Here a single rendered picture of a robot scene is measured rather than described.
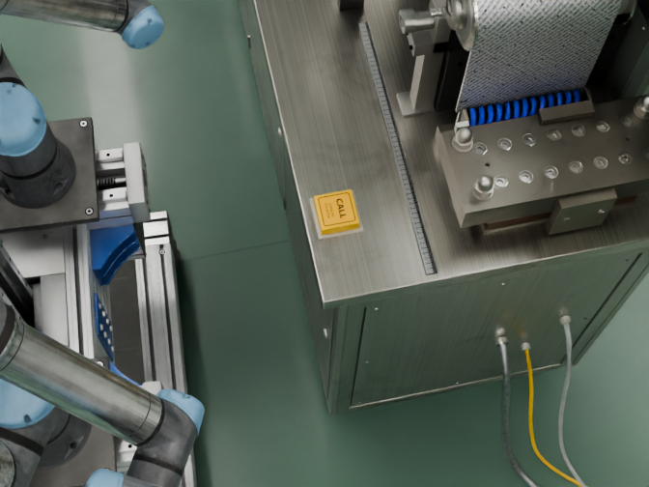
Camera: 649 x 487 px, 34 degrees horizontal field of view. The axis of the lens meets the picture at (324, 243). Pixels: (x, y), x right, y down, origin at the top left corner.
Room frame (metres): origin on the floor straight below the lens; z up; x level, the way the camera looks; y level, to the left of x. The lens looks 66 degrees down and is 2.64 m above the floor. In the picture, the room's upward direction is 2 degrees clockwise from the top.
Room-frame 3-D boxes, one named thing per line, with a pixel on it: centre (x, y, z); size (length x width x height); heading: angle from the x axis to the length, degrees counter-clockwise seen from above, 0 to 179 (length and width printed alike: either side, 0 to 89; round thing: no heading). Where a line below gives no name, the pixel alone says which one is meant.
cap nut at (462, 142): (0.91, -0.23, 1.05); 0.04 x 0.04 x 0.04
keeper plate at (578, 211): (0.81, -0.44, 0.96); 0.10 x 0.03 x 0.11; 104
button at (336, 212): (0.82, -0.02, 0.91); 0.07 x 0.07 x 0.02; 14
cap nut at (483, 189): (0.82, -0.26, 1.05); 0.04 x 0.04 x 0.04
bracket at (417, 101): (1.06, -0.16, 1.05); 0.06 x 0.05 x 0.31; 104
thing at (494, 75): (1.00, -0.33, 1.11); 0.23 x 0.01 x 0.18; 104
